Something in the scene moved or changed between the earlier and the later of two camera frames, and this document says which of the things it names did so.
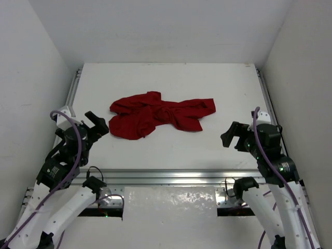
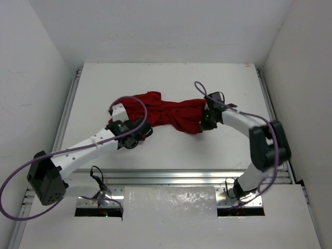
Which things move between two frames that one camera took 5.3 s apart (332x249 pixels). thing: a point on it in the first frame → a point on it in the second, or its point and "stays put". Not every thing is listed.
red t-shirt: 136,116 stays put
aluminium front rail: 168,176 stays put
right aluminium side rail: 264,87 stays put
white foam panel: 169,203 stays put
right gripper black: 236,129 → 205,126
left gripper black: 93,128 → 144,126
